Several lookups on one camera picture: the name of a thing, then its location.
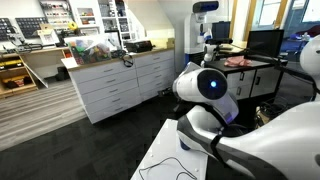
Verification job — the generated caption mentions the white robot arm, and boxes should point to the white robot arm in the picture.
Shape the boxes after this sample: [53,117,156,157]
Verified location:
[173,62,320,180]

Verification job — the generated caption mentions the blue plastic cup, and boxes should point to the blue plastic cup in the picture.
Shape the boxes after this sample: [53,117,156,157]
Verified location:
[179,139,191,151]

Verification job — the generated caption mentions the black box device on counter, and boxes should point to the black box device on counter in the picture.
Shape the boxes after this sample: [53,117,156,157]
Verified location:
[125,40,153,53]

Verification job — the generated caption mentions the white drawer cabinet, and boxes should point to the white drawer cabinet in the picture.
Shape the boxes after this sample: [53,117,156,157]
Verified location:
[67,48,175,124]

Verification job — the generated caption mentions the white and blue tall robot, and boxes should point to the white and blue tall robot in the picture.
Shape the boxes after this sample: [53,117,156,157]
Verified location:
[184,1,219,65]

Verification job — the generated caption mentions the pink cloth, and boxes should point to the pink cloth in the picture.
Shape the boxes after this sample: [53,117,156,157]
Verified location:
[224,56,251,67]

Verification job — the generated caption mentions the clear bin of colourful items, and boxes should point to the clear bin of colourful items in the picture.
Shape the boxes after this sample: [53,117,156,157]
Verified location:
[64,35,111,65]

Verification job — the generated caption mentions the black cabinet with white drawers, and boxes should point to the black cabinet with white drawers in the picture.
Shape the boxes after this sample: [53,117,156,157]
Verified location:
[205,60,283,127]

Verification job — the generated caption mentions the black computer monitor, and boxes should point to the black computer monitor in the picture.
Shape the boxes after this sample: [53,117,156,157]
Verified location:
[246,29,284,57]

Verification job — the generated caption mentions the wooden workbench shelf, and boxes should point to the wooden workbench shelf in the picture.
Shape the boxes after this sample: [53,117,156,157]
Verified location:
[0,47,71,98]

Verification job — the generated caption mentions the thin black cable on table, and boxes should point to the thin black cable on table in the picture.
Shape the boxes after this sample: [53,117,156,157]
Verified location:
[138,156,198,180]

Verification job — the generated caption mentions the coiled black cables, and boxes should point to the coiled black cables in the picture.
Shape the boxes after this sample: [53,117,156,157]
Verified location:
[257,101,294,118]

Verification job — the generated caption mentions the white wall shelving unit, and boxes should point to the white wall shelving unit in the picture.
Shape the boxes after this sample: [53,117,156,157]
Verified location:
[38,0,135,43]

